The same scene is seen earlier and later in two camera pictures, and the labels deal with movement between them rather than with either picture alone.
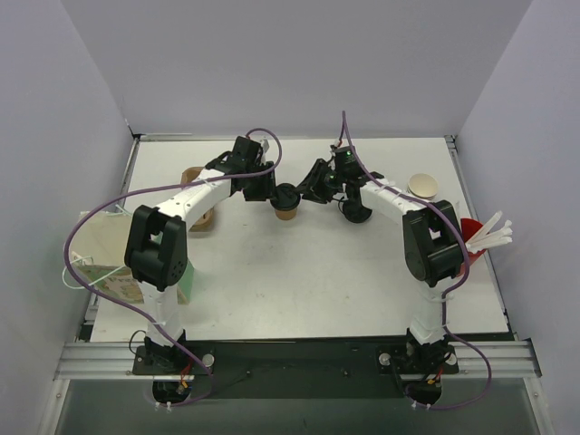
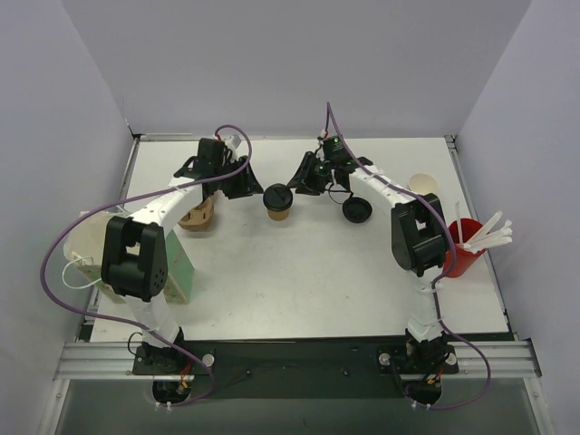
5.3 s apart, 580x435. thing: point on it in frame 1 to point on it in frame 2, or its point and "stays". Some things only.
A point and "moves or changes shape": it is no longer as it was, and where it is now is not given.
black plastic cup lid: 286,197 moves or changes shape
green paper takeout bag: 100,257 stays
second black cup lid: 356,212 stays
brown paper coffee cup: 285,214 moves or changes shape
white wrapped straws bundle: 484,239 stays
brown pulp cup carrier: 188,176 stays
